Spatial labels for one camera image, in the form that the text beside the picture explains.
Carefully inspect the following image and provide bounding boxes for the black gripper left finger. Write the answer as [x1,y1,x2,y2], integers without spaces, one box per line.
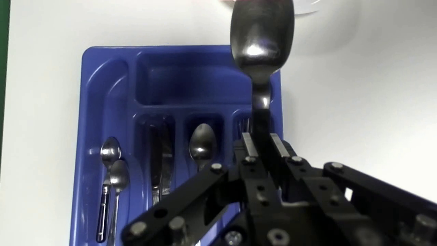
[120,132,292,246]

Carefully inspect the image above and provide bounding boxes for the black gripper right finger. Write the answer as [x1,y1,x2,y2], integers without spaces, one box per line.
[269,132,437,246]

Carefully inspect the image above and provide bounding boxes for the silver tablespoon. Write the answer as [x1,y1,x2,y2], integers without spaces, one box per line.
[187,122,218,173]
[229,0,296,139]

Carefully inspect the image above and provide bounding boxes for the blue plastic cutlery tray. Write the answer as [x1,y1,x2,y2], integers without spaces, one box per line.
[68,44,284,246]

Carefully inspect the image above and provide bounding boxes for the silver table knife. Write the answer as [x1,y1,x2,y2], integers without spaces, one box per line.
[146,119,177,197]

